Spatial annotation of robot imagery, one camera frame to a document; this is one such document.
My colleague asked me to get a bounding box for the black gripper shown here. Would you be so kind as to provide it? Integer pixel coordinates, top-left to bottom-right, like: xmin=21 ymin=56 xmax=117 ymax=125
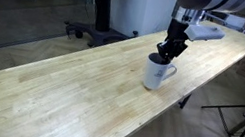
xmin=153 ymin=17 xmax=193 ymax=69

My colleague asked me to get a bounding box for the white cup with handle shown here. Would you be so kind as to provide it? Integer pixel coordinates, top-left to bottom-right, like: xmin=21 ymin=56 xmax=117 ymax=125
xmin=140 ymin=51 xmax=180 ymax=95

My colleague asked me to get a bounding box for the black table leg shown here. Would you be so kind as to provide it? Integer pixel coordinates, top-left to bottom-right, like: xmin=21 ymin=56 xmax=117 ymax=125
xmin=177 ymin=91 xmax=192 ymax=111

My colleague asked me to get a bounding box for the white plastic chair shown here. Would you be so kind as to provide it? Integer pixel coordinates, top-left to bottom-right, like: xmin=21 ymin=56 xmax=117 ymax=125
xmin=204 ymin=8 xmax=245 ymax=33

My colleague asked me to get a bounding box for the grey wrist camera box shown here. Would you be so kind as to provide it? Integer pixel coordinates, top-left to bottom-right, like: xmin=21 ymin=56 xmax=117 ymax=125
xmin=182 ymin=20 xmax=228 ymax=48

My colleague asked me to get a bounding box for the black pedestal with wheeled base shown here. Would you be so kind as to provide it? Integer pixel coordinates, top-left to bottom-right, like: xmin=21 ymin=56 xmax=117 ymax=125
xmin=60 ymin=0 xmax=146 ymax=56

